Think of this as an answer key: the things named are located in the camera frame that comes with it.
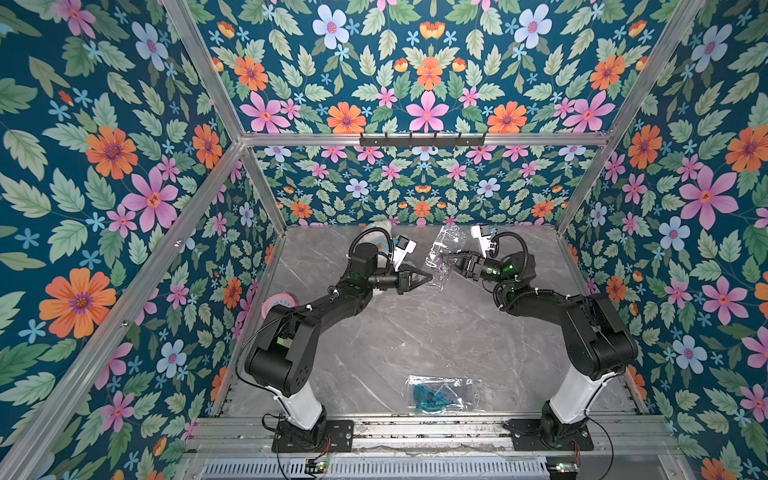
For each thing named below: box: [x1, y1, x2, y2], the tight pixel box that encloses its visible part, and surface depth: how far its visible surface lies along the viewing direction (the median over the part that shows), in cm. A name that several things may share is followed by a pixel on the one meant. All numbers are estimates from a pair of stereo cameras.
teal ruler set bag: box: [405, 375, 484, 414], surface depth 82 cm
